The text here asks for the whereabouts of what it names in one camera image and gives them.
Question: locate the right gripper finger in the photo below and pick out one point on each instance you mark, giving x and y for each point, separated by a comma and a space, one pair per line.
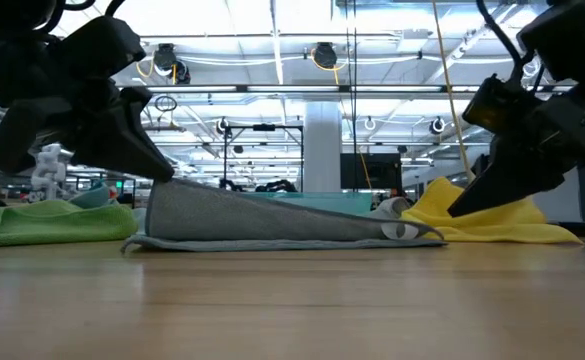
491, 162
502, 187

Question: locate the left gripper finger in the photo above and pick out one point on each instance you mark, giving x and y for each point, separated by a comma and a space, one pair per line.
122, 145
144, 120

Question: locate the yellow microfiber towel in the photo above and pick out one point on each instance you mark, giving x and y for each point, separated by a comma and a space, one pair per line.
497, 227

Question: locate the dark grey microfiber towel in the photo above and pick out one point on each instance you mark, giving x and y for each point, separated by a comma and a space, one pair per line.
232, 220

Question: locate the teal plastic bin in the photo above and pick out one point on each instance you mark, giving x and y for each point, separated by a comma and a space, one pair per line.
332, 202

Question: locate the black background robot arm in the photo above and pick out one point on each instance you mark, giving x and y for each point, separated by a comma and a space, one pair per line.
274, 187

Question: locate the light blue microfiber towel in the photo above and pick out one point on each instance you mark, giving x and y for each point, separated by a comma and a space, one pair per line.
92, 196

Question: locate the bright green microfiber towel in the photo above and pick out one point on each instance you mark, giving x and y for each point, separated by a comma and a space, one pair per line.
47, 222

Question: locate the white building column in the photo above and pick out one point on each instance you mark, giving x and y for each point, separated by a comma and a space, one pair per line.
322, 145

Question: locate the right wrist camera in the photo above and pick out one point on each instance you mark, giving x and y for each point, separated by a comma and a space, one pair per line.
497, 105

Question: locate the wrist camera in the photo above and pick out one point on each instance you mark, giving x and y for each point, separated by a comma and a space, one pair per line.
497, 105
102, 47

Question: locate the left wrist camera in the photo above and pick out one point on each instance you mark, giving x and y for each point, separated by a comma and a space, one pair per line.
102, 47

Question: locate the black wall monitor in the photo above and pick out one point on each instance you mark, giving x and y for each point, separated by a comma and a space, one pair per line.
372, 172

